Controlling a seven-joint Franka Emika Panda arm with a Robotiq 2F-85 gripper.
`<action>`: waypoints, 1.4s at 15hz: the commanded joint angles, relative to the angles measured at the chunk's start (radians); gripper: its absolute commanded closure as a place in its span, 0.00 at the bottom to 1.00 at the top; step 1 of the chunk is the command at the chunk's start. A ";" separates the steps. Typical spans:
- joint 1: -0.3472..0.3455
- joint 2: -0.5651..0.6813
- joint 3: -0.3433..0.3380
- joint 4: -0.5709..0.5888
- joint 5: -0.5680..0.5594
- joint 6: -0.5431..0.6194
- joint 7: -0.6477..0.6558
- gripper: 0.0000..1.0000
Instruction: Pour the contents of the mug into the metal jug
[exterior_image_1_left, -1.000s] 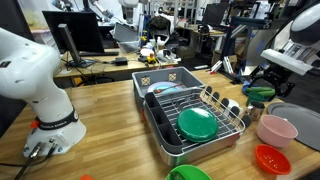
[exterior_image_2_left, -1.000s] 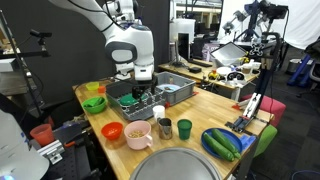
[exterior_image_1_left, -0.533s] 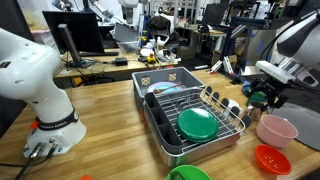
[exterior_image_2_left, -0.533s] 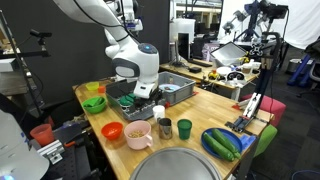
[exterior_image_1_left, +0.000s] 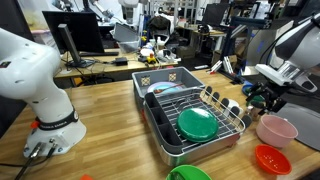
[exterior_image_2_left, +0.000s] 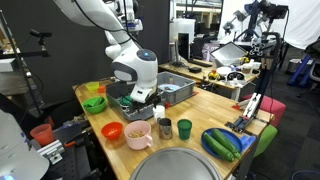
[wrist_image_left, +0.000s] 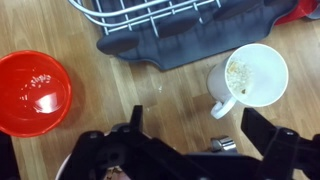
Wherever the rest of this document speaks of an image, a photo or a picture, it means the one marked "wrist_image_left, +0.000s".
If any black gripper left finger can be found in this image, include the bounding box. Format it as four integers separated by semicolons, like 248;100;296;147
59;104;188;180

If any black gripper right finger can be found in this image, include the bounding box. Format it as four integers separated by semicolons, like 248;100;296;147
241;107;320;180

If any white mug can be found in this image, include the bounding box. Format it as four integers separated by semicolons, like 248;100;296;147
206;43;290;120

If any red colander bowl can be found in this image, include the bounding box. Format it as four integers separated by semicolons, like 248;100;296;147
0;49;73;138

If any red plastic piece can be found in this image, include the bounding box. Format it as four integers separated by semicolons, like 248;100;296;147
274;0;320;27

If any grey wire dish rack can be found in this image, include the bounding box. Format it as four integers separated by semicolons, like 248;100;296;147
68;0;300;72

